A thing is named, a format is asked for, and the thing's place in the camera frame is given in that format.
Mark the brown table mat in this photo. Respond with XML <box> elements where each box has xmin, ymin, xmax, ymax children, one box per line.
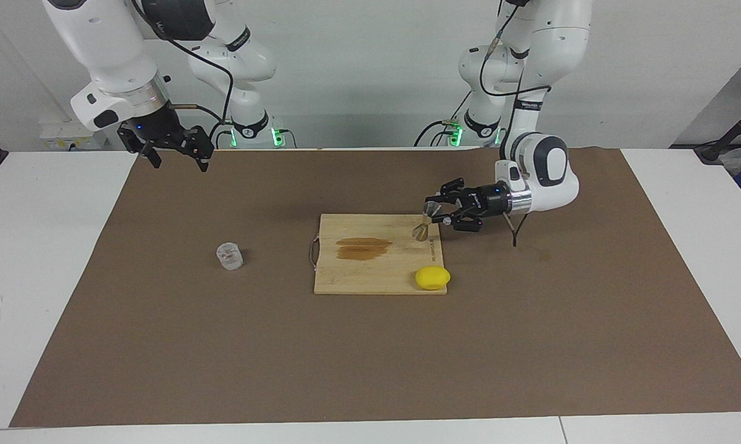
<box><xmin>9</xmin><ymin>147</ymin><xmax>741</xmax><ymax>428</ymax></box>

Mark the black tripod leg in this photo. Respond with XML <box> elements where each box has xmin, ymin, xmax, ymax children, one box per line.
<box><xmin>694</xmin><ymin>97</ymin><xmax>741</xmax><ymax>165</ymax></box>

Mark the wooden cutting board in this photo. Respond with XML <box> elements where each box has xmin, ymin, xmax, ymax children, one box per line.
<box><xmin>309</xmin><ymin>213</ymin><xmax>448</xmax><ymax>295</ymax></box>

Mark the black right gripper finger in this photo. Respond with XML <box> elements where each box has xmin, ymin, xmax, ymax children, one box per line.
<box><xmin>181</xmin><ymin>125</ymin><xmax>215</xmax><ymax>173</ymax></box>
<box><xmin>136</xmin><ymin>141</ymin><xmax>163</xmax><ymax>169</ymax></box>

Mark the clear glass cup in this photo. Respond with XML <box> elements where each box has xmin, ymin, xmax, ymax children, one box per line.
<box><xmin>216</xmin><ymin>243</ymin><xmax>245</xmax><ymax>271</ymax></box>

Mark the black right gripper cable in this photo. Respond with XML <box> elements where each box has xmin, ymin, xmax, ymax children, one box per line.
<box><xmin>133</xmin><ymin>0</ymin><xmax>235</xmax><ymax>144</ymax></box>

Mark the steel double jigger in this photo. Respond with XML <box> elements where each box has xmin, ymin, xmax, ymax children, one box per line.
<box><xmin>411</xmin><ymin>200</ymin><xmax>442</xmax><ymax>241</ymax></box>

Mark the white wall socket box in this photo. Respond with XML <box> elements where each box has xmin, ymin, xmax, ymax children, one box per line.
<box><xmin>39</xmin><ymin>120</ymin><xmax>107</xmax><ymax>150</ymax></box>

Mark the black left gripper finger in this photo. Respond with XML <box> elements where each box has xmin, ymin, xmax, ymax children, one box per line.
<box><xmin>424</xmin><ymin>178</ymin><xmax>470</xmax><ymax>208</ymax></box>
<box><xmin>438</xmin><ymin>212</ymin><xmax>473</xmax><ymax>234</ymax></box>

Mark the yellow lemon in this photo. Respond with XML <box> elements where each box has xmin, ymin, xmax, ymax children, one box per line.
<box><xmin>415</xmin><ymin>266</ymin><xmax>451</xmax><ymax>291</ymax></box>

